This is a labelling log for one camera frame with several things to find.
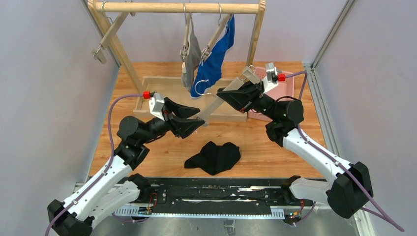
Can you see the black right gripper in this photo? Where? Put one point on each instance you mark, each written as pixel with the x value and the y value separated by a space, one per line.
pixel 255 96

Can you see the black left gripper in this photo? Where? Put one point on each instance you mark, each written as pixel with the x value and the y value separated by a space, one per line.
pixel 169 119

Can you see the wooden clip hanger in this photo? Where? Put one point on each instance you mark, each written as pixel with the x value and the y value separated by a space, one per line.
pixel 109 30
pixel 211 113

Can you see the black underwear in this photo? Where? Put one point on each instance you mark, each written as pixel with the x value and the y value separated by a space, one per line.
pixel 214 159

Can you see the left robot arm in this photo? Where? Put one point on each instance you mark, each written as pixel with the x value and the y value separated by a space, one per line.
pixel 115 185

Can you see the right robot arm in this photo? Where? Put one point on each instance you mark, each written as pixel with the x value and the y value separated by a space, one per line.
pixel 347 187

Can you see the blue underwear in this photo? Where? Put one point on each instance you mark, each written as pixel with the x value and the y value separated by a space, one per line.
pixel 211 71

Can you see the wooden hanger with blue underwear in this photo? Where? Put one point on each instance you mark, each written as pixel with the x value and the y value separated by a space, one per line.
pixel 222 22

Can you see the grey underwear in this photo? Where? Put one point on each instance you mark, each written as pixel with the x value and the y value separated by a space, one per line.
pixel 192 60

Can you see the wooden hanger with grey underwear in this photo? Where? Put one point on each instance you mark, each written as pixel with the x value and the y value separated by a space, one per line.
pixel 185 47

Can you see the empty wooden clip hanger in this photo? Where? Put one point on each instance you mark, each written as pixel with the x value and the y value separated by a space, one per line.
pixel 109 30

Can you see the pink plastic basket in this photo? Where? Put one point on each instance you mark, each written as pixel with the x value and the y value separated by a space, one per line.
pixel 285 88

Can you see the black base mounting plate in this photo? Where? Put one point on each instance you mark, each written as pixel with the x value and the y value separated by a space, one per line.
pixel 214 197

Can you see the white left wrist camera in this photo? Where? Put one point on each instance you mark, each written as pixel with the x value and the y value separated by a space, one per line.
pixel 156 105

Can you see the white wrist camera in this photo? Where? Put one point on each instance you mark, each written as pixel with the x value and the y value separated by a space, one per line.
pixel 156 105
pixel 270 81

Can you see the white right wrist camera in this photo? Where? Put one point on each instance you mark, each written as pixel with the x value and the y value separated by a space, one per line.
pixel 270 81

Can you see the aluminium frame rail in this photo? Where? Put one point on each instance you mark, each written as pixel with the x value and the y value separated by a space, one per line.
pixel 316 88

